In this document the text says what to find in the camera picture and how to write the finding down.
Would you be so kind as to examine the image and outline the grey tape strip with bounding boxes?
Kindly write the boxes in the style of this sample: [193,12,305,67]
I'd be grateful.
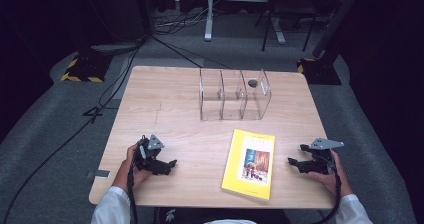
[85,169,111,180]

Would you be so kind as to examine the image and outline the bundle of floor cables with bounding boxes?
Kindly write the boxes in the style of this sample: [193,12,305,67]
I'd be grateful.
[153,7,214,36]

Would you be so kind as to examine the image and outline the person's right hand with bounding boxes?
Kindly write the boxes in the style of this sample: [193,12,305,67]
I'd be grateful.
[307,149,354,198]

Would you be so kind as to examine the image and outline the hand-held gripper black cable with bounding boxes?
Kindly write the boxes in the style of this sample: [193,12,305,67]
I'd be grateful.
[126,150,140,224]
[313,157,344,224]

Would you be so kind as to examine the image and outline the clear acrylic book rack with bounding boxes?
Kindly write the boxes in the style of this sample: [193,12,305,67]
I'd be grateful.
[198,67,272,122]

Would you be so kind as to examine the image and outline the right hand-held gripper black cable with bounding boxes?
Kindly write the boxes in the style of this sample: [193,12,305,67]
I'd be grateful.
[313,157,344,224]

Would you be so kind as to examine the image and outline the person's dark clothing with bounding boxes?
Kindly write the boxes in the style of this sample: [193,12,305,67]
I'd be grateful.
[155,207,291,224]

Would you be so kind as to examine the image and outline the person's left hand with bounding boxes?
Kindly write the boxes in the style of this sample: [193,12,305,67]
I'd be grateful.
[120,143,153,186]

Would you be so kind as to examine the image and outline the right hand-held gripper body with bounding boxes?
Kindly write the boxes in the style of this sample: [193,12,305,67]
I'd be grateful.
[309,137,345,176]

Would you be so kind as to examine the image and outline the left hand-held gripper black cable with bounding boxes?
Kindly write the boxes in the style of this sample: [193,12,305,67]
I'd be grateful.
[126,150,140,224]

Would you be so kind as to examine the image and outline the black chair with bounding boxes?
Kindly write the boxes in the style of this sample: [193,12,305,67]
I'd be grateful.
[254,0,331,53]

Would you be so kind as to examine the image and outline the thick black floor cable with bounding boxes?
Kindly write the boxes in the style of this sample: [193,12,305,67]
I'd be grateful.
[0,38,148,224]

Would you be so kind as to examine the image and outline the black yellow striped stand base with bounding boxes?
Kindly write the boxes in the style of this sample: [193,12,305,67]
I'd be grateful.
[297,57,343,86]
[60,52,113,84]

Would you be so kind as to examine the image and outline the white desk frame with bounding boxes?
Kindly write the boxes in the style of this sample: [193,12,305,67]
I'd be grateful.
[203,0,287,45]

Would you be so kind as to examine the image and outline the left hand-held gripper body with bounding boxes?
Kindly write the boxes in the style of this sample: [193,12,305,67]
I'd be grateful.
[133,134,166,173]

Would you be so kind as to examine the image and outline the dark slanted stand post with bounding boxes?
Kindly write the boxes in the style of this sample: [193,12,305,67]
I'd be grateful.
[312,0,366,59]

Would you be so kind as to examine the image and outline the yellow book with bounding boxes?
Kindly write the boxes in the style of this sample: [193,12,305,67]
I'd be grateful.
[221,128,276,201]

